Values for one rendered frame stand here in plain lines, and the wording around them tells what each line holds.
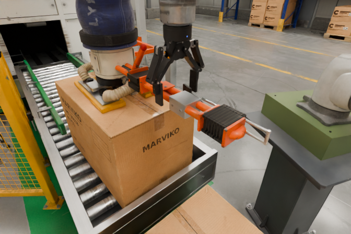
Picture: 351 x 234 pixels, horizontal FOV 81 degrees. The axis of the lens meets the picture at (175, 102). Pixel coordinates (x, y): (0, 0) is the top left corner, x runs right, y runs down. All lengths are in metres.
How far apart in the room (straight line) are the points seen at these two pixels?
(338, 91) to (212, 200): 0.68
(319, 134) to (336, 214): 1.02
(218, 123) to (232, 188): 1.34
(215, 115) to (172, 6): 0.27
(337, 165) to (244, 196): 0.86
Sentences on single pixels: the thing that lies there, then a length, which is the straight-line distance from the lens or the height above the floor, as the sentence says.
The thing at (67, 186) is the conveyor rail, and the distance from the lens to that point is 1.09.
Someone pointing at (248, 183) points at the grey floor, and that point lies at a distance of 1.84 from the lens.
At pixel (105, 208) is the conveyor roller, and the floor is 0.54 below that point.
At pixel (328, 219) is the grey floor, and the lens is 1.89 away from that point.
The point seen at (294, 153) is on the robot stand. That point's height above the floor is 0.75.
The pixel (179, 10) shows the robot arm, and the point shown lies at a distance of 0.51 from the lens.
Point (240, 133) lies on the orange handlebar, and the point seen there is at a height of 1.08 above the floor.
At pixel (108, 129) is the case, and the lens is 0.72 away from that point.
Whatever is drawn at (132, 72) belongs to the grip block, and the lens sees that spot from 0.75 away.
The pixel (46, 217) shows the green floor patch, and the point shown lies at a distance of 1.82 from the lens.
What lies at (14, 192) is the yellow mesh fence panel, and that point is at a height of 0.14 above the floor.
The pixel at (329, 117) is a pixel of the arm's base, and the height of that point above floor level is 0.88.
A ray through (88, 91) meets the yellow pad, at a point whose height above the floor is 0.97.
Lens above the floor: 1.37
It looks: 30 degrees down
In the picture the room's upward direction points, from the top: straight up
